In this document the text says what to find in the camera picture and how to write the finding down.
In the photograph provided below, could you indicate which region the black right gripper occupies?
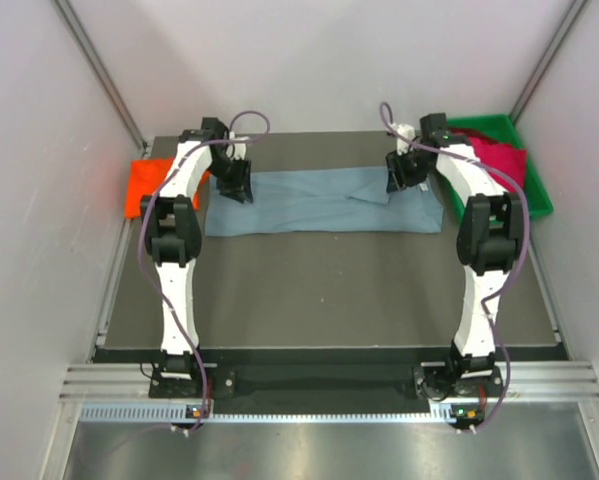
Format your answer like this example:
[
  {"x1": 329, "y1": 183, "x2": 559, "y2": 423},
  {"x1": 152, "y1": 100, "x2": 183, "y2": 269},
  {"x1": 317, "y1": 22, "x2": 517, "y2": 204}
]
[{"x1": 386, "y1": 146, "x2": 435, "y2": 194}]

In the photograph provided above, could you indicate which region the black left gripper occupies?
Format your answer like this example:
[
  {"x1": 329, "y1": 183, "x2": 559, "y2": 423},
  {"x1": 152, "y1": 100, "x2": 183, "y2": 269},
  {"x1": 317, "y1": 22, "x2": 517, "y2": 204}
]
[{"x1": 205, "y1": 155, "x2": 252, "y2": 204}]

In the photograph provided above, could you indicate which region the blue grey t shirt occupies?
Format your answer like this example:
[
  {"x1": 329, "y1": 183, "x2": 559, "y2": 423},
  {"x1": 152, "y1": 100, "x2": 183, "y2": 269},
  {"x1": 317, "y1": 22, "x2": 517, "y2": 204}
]
[{"x1": 204, "y1": 167, "x2": 444, "y2": 237}]

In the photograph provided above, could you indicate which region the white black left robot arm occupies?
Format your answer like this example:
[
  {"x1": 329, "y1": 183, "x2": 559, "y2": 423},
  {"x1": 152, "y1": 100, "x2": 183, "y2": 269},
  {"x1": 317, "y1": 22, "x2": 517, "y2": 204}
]
[{"x1": 138, "y1": 117, "x2": 253, "y2": 400}]

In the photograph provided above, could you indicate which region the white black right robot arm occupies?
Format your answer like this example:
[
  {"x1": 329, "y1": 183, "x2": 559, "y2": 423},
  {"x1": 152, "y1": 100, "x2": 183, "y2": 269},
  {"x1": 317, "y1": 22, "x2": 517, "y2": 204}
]
[{"x1": 380, "y1": 103, "x2": 529, "y2": 401}]

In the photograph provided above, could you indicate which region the dark red t shirt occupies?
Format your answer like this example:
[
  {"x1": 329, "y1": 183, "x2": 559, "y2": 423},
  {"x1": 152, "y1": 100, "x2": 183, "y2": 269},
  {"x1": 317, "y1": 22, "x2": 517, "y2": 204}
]
[{"x1": 450, "y1": 126, "x2": 488, "y2": 141}]

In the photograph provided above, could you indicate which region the orange folded t shirt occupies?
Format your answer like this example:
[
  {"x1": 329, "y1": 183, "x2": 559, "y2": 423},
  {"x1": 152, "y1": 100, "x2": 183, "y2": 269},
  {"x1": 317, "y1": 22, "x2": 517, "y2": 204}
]
[{"x1": 123, "y1": 158, "x2": 211, "y2": 220}]

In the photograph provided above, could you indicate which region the pink t shirt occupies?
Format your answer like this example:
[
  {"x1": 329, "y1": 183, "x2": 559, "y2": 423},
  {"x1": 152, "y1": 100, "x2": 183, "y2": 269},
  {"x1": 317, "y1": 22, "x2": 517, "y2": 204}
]
[{"x1": 470, "y1": 139, "x2": 527, "y2": 189}]

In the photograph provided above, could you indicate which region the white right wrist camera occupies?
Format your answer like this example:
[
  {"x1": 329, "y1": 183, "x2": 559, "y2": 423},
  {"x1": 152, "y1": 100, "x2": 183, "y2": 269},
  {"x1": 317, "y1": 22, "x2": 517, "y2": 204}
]
[{"x1": 390, "y1": 123, "x2": 416, "y2": 155}]

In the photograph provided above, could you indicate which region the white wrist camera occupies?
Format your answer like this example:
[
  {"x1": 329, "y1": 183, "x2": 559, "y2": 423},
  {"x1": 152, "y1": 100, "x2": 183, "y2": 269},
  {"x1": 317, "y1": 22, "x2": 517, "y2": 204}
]
[
  {"x1": 390, "y1": 123, "x2": 416, "y2": 155},
  {"x1": 226, "y1": 131, "x2": 251, "y2": 160}
]

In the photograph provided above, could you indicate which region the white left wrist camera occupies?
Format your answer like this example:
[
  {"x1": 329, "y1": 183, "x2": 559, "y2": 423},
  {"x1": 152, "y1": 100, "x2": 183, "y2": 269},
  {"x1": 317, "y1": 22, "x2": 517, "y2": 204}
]
[{"x1": 226, "y1": 131, "x2": 251, "y2": 160}]

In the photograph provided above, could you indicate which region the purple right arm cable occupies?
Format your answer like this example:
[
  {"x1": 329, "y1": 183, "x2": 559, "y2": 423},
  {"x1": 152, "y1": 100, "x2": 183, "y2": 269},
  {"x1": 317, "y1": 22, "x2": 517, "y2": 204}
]
[{"x1": 378, "y1": 102, "x2": 533, "y2": 432}]

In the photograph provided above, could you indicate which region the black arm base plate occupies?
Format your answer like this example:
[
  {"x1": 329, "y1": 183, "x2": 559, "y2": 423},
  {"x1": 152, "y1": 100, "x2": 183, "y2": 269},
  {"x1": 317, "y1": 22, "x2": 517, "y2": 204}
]
[{"x1": 150, "y1": 364, "x2": 503, "y2": 401}]

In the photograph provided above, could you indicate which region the grey slotted cable duct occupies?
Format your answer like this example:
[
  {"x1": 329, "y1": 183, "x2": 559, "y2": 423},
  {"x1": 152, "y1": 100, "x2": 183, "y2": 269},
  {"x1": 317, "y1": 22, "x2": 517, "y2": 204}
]
[{"x1": 80, "y1": 403, "x2": 485, "y2": 422}]

